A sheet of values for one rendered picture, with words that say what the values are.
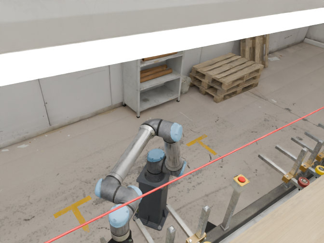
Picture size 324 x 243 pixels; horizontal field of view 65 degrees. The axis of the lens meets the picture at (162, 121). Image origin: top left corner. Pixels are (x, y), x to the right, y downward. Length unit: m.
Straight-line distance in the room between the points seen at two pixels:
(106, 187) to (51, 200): 1.84
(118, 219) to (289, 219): 1.22
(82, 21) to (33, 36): 0.03
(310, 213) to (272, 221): 0.30
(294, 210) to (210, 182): 1.37
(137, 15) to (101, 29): 0.03
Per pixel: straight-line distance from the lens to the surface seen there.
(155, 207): 2.56
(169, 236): 1.48
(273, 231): 1.91
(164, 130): 1.63
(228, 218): 1.91
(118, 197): 1.30
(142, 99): 4.31
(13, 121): 3.79
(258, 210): 2.23
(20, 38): 0.18
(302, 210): 2.11
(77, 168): 3.37
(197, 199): 3.03
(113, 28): 0.19
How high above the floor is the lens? 2.39
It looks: 36 degrees down
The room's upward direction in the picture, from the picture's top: 4 degrees clockwise
